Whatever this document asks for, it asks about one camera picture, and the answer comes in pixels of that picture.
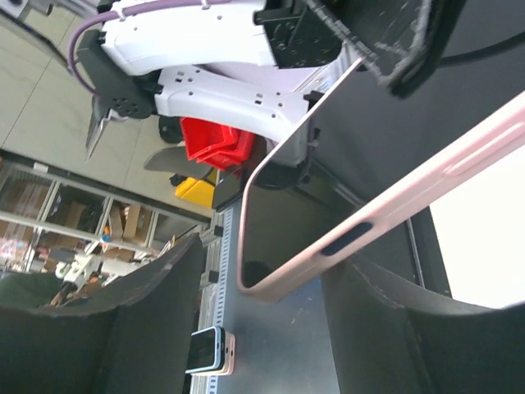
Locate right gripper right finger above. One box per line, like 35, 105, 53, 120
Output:
322, 261, 524, 393

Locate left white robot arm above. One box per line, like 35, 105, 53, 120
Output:
68, 1, 464, 166

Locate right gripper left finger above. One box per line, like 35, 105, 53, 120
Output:
1, 235, 206, 393

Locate storage shelf with boxes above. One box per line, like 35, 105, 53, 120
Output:
1, 160, 210, 273

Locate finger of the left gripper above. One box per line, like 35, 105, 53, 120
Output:
305, 0, 463, 98

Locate red storage bin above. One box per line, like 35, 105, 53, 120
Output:
180, 117, 255, 170

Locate phone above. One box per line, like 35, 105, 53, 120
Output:
236, 50, 524, 302

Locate stacked phones on floor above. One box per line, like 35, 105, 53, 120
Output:
185, 326, 235, 376

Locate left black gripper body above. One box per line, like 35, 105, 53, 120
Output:
253, 1, 342, 69

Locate left white cable duct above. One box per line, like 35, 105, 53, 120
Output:
190, 204, 243, 394

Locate yellow storage bin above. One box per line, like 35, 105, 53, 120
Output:
175, 169, 217, 208

